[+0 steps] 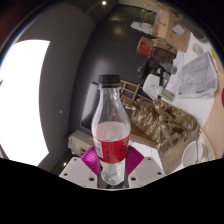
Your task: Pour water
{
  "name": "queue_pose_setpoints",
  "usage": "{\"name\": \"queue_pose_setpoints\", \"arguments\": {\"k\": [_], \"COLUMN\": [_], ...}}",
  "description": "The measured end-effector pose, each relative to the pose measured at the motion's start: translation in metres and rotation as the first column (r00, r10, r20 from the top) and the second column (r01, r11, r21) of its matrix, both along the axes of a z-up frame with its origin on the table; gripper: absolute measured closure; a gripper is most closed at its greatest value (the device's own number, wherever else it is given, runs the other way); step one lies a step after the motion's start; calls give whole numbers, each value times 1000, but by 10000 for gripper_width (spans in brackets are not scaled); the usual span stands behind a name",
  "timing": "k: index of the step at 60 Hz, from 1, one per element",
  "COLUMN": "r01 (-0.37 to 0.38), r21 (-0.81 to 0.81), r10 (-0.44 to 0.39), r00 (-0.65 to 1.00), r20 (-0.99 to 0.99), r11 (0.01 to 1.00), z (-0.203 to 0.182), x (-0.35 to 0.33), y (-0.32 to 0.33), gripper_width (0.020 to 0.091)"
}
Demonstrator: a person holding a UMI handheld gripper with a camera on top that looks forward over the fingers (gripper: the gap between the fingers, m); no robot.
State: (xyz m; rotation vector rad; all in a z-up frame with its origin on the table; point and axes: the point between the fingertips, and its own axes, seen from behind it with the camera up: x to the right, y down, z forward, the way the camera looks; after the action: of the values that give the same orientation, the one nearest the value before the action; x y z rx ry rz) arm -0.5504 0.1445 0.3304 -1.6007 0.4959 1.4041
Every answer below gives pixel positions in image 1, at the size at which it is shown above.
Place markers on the clear bottle with red label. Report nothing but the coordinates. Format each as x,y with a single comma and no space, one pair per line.
111,146

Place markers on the red box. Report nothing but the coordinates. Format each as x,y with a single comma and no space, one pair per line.
145,46

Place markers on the black wall screen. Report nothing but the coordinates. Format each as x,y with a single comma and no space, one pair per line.
88,113

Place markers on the flat round red coaster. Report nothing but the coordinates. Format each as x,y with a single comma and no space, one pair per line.
222,98

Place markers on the folded grey newspaper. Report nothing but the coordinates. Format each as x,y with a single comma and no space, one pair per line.
198,76

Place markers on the golden sculpture on wooden base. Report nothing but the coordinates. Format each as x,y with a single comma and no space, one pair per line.
163,123

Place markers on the white cabinet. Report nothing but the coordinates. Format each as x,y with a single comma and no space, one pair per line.
78,141

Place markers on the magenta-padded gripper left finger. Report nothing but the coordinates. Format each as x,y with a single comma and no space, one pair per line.
79,170

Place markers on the small yellow strip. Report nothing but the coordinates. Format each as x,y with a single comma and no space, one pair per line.
212,54

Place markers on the white bottle with green label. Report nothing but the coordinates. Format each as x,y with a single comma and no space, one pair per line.
168,95

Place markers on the white chair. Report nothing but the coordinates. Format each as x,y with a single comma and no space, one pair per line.
152,87

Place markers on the dark glass jar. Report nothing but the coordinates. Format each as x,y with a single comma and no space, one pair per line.
168,69

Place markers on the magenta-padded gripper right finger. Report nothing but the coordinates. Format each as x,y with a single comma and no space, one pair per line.
145,171

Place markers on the long ceiling light strip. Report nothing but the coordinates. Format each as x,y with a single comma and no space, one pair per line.
20,100

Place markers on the wooden easel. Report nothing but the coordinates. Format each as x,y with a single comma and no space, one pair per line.
130,83

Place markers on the small glass cup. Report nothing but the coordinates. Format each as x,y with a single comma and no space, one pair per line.
198,49

